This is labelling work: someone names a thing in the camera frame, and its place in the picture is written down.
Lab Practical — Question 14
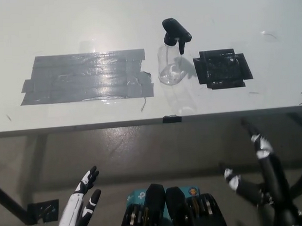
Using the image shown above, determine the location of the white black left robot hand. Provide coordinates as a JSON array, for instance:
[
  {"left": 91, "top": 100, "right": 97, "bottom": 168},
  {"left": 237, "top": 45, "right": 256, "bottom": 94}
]
[{"left": 52, "top": 165, "right": 104, "bottom": 226}]

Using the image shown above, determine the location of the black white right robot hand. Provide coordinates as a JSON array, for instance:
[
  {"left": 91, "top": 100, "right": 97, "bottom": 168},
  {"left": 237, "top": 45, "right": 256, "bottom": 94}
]
[{"left": 221, "top": 115, "right": 296, "bottom": 215}]

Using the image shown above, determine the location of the black trigger sprayer lid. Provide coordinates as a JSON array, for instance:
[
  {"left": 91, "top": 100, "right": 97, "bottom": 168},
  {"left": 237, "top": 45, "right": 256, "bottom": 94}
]
[{"left": 161, "top": 16, "right": 193, "bottom": 56}]

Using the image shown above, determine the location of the black robot body block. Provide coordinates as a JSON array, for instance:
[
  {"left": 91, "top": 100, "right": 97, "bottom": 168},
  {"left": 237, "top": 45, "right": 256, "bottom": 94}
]
[
  {"left": 116, "top": 182, "right": 169, "bottom": 226},
  {"left": 165, "top": 184, "right": 228, "bottom": 226}
]

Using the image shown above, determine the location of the clear plastic bottle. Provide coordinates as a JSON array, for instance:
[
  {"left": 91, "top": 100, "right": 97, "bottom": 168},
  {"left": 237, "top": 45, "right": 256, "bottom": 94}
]
[{"left": 156, "top": 37, "right": 188, "bottom": 86}]

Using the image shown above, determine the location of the black floor tape patch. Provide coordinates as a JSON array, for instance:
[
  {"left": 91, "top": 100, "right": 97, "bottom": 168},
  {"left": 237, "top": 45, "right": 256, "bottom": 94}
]
[{"left": 27, "top": 198, "right": 61, "bottom": 224}]

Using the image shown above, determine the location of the teal cardboard box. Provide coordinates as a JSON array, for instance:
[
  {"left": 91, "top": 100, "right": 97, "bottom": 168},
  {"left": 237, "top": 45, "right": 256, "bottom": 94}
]
[{"left": 125, "top": 187, "right": 204, "bottom": 220}]

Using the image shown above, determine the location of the small black tape strip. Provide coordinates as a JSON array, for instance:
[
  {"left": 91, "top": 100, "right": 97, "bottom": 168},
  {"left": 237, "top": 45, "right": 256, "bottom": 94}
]
[{"left": 162, "top": 114, "right": 182, "bottom": 124}]

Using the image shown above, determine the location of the grey duct tape patch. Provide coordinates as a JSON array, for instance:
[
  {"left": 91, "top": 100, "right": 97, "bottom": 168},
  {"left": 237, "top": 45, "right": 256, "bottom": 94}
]
[{"left": 18, "top": 48, "right": 155, "bottom": 106}]

